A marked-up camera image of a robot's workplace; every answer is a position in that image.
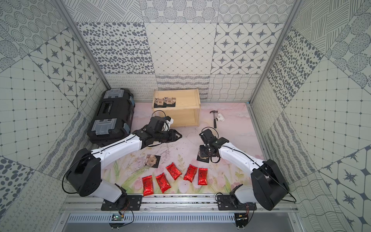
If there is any red tea bag middle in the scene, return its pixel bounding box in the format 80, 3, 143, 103
166, 162, 182, 180

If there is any red tea bag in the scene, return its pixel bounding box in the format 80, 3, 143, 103
156, 173, 171, 193
198, 168, 208, 186
184, 164, 198, 183
166, 162, 182, 180
142, 176, 154, 196

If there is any aluminium mounting rail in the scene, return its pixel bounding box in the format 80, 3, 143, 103
58, 193, 299, 214

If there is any red tea bag leftmost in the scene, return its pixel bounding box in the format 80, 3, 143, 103
142, 176, 154, 196

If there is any light wooden shelf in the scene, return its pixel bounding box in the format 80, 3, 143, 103
152, 89, 201, 128

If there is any black handled hammer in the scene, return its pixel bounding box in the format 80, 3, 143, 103
210, 110, 218, 129

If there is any white pipe fitting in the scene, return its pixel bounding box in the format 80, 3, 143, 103
216, 113, 225, 121

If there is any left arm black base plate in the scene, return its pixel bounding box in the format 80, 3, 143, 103
101, 195, 143, 211

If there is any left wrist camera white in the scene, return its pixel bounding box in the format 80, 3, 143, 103
165, 116, 174, 131

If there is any right black circuit board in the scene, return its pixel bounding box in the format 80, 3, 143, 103
234, 213, 249, 229

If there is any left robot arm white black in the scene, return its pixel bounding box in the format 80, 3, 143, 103
62, 116, 182, 203

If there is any left green circuit board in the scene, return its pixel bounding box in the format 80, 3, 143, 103
112, 214, 123, 221

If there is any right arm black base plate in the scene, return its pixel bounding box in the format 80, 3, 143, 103
214, 193, 257, 211

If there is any black tea bag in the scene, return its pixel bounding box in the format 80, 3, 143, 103
163, 97, 176, 107
154, 98, 166, 108
145, 155, 161, 168
197, 155, 210, 163

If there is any red tea bag rightmost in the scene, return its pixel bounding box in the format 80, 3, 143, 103
198, 168, 208, 186

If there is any black plastic toolbox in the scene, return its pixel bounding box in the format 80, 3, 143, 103
87, 88, 135, 147

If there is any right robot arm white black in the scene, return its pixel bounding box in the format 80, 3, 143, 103
199, 128, 289, 210

